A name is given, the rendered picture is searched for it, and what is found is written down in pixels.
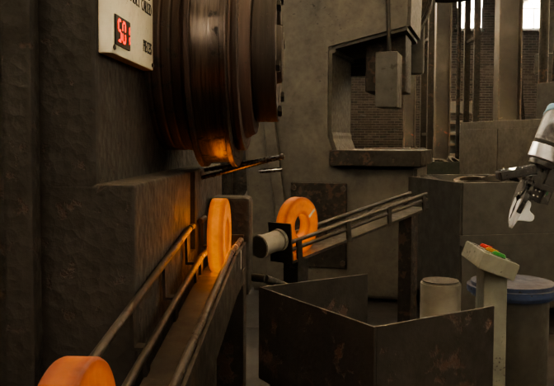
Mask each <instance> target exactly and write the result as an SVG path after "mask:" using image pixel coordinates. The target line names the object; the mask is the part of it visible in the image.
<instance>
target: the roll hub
mask: <svg viewBox="0 0 554 386"><path fill-rule="evenodd" d="M276 59H279V60H280V72H276V69H275V63H276ZM283 80H284V25H282V20H281V12H277V0H252V7H251V91H252V102H253V110H254V116H255V119H256V121H257V122H278V121H279V118H280V116H278V106H281V101H280V93H281V89H282V82H283Z"/></svg>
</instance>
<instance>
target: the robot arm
mask: <svg viewBox="0 0 554 386"><path fill-rule="evenodd" d="M528 156H530V157H531V158H530V159H529V162H530V163H533V164H529V165H525V166H521V167H512V168H508V169H507V168H502V169H499V170H498V171H495V177H496V179H497V180H500V181H508V180H509V179H511V178H516V177H522V179H521V180H520V181H519V184H518V185H517V188H516V192H515V193H514V197H513V199H512V203H511V206H510V211H509V227H510V228H513V226H514V225H515V224H516V222H517V220H519V221H528V222H531V221H533V220H534V215H533V214H532V213H531V212H530V207H531V202H530V201H529V200H531V201H533V202H537V203H539V204H545V205H548V204H549V202H550V199H551V197H552V194H553V191H554V188H553V186H554V103H552V104H549V105H548V106H547V109H546V110H545V111H544V113H543V117H542V120H541V123H540V125H539V127H538V131H537V133H536V135H535V137H534V140H533V143H532V145H531V148H530V149H529V152H528ZM534 164H535V165H534ZM548 191H549V192H551V195H550V198H549V200H548V201H547V198H546V197H545V195H547V194H548Z"/></svg>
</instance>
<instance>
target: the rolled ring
mask: <svg viewBox="0 0 554 386"><path fill-rule="evenodd" d="M38 386H115V379H114V376H113V374H112V371H111V368H110V366H109V365H108V363H107V362H106V361H105V360H104V359H102V358H101V357H99V356H64V357H62V358H59V359H57V360H56V361H55V362H54V363H53V364H52V365H51V366H50V367H49V368H48V369H47V370H46V371H45V373H44V375H43V376H42V378H41V380H40V382H39V384H38Z"/></svg>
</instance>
